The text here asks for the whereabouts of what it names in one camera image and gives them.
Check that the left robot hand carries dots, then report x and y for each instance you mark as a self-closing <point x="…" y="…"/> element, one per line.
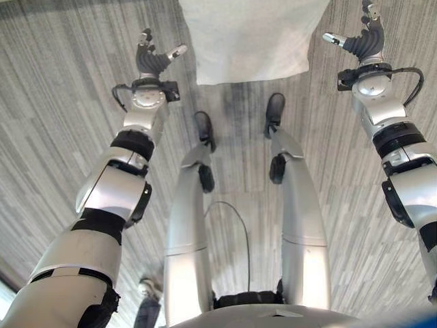
<point x="150" y="61"/>

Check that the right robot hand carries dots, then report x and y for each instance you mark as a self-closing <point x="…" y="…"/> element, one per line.
<point x="368" y="42"/>

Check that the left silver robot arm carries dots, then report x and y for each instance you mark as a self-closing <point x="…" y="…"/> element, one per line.
<point x="102" y="205"/>

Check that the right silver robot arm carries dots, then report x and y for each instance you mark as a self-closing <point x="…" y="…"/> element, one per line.
<point x="396" y="136"/>

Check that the white cushion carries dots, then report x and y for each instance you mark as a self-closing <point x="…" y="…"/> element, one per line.
<point x="249" y="37"/>

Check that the left silver robot leg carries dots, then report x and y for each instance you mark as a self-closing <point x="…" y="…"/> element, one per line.
<point x="191" y="218"/>

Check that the silver robot leg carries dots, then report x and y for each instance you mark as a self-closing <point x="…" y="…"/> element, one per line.
<point x="300" y="218"/>
<point x="191" y="218"/>

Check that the right silver robot leg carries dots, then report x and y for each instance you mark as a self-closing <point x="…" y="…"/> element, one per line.
<point x="300" y="218"/>

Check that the person's foot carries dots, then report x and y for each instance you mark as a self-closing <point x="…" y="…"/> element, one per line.
<point x="148" y="300"/>

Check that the silver robot torso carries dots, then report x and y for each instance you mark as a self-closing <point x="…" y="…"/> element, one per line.
<point x="259" y="316"/>

